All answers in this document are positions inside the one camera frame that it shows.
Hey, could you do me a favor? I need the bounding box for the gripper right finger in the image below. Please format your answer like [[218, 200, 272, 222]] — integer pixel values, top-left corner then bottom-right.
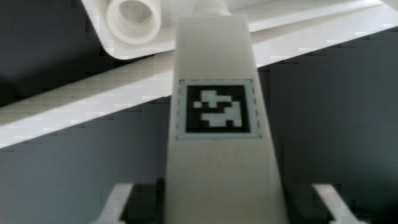
[[284, 183, 371, 224]]

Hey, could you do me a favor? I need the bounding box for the white U-shaped fence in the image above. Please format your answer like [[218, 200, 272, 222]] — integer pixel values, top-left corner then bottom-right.
[[0, 0, 398, 149]]

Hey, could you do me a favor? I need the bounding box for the white leg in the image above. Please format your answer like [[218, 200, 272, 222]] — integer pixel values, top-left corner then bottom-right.
[[165, 16, 289, 224]]

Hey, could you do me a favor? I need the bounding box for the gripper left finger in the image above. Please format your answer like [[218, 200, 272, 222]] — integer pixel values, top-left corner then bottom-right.
[[89, 183, 162, 224]]

